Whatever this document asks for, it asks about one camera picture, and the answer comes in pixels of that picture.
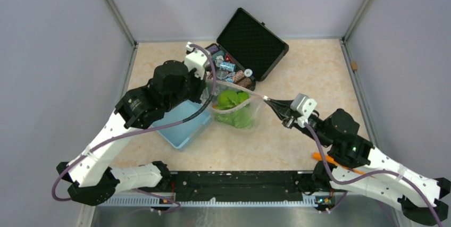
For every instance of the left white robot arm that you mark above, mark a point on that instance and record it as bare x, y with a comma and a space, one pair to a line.
91, 177

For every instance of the white single poker chip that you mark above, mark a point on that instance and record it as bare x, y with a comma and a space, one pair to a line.
248, 72

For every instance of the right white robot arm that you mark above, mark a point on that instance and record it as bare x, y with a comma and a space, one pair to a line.
352, 163

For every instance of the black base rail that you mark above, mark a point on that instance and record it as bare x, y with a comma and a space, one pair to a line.
242, 186

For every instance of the clear zip top bag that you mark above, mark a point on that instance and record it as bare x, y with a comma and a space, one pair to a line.
255, 102

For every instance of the black poker chip case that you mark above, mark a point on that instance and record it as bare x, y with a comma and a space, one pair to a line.
248, 44

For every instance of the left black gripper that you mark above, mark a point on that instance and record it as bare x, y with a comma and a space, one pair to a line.
200, 86

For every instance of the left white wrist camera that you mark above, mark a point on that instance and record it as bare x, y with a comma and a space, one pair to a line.
198, 60

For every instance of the white cable duct strip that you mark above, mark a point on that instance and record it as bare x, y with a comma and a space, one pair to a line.
148, 201

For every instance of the green napa cabbage toy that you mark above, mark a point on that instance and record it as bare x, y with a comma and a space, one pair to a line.
241, 116

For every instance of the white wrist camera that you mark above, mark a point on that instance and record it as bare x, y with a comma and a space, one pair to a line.
198, 60
304, 106

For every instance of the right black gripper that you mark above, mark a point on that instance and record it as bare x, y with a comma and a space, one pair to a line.
282, 108

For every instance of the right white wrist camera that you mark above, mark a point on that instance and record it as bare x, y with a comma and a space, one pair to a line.
304, 106

